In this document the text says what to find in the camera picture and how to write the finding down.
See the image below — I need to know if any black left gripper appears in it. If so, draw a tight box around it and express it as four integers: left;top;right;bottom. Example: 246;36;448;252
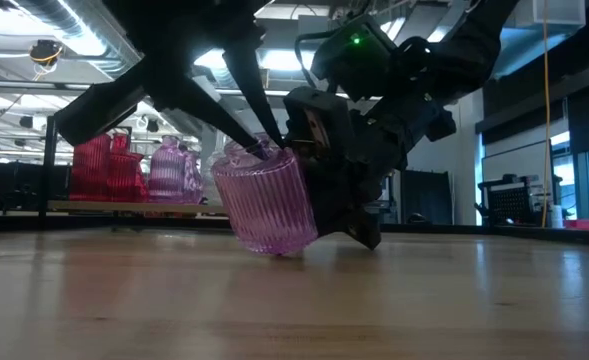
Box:
53;22;286;160

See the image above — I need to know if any black ceiling fixture, yellow cable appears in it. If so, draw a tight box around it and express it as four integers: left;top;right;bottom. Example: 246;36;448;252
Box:
27;38;65;81

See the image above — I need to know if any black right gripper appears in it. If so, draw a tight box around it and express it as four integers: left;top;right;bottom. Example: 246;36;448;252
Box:
283;14;458;251

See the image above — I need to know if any white cup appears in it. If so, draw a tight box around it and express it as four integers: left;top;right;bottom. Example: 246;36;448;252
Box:
548;204;566;230

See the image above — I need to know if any black partition panel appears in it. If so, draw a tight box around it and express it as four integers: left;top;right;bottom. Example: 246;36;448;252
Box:
402;169;456;226

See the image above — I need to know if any tall pink ribbed vase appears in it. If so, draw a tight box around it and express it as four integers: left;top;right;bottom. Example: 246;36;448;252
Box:
147;135;188;205
211;133;320;257

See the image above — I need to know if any black wire cart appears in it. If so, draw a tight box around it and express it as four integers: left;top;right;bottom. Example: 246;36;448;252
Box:
475;173;548;227

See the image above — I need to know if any ribbed red glass vase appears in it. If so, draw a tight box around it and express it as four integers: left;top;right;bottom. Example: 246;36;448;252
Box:
107;133;149;203

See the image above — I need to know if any black workbench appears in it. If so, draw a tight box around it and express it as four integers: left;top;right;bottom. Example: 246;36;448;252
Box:
0;160;73;210

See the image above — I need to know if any yellow hanging cable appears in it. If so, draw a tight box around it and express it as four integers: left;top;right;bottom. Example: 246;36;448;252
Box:
540;0;551;229

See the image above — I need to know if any wooden shelf with black frame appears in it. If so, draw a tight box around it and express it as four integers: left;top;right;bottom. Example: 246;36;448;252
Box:
37;113;230;224

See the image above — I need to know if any tapered red glass bottle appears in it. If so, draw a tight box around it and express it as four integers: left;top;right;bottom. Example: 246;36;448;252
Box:
68;133;113;202

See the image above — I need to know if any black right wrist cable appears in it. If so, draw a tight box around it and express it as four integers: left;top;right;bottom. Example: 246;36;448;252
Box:
293;28;336;94

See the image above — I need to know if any white ceiling box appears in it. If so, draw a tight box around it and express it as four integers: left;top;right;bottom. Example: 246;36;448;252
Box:
532;0;588;27

